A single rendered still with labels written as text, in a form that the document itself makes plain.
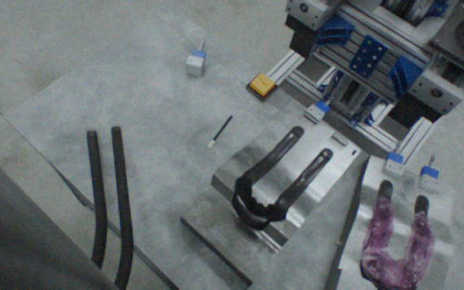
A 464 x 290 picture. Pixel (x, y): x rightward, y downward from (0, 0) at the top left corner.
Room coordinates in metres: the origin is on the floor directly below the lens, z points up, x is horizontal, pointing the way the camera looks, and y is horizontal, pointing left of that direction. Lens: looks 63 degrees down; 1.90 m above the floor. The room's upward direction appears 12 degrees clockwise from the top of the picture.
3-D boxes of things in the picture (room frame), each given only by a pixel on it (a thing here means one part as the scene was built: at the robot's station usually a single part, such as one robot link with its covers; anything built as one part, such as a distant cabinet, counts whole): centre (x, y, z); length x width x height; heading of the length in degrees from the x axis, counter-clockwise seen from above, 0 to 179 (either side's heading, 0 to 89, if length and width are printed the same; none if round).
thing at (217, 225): (0.45, -0.14, 0.87); 0.50 x 0.26 x 0.14; 149
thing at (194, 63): (0.88, 0.17, 0.83); 0.13 x 0.05 x 0.05; 177
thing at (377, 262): (0.34, -0.49, 0.90); 0.26 x 0.18 x 0.08; 166
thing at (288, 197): (0.46, -0.16, 0.92); 0.35 x 0.16 x 0.09; 149
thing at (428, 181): (0.59, -0.60, 0.86); 0.13 x 0.05 x 0.05; 166
